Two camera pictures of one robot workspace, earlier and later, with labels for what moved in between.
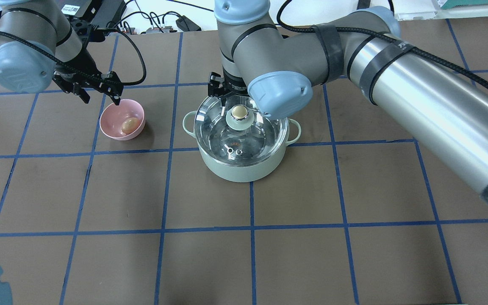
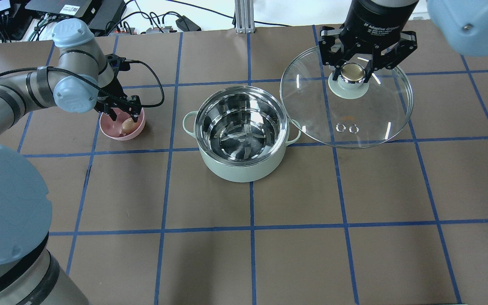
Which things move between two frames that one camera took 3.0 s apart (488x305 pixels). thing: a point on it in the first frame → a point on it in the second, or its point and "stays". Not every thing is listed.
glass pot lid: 238,132 → 351,112
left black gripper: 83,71 → 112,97
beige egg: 130,125 stays
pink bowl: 123,121 stays
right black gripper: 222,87 → 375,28
